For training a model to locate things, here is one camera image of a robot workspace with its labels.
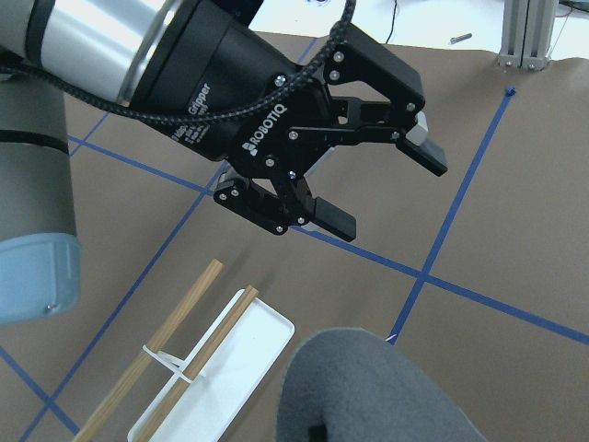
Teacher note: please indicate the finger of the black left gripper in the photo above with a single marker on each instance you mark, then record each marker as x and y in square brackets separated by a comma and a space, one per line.
[399, 120]

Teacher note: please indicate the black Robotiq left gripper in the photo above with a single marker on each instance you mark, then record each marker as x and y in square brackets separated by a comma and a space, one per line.
[208, 62]

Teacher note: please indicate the grey towel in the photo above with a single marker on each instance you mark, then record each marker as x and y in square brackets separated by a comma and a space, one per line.
[350, 385]

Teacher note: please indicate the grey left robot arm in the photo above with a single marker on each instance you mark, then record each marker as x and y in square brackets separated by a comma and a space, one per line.
[97, 52]

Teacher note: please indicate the right wooden rack rod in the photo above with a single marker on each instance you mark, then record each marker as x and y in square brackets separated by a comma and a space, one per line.
[187, 374]

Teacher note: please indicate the wooden rack rod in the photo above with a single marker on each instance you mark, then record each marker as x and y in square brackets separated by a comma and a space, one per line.
[187, 374]
[155, 344]

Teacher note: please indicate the white rack base tray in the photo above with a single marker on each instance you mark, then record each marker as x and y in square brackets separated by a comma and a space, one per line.
[213, 400]

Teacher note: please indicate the left wooden rack rod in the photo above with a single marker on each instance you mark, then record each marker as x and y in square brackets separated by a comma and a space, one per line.
[155, 344]

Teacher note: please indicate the small metal bolt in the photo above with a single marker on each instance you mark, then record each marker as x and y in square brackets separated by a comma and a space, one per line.
[460, 38]

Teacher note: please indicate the aluminium profile post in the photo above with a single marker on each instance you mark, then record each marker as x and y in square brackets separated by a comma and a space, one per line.
[527, 27]

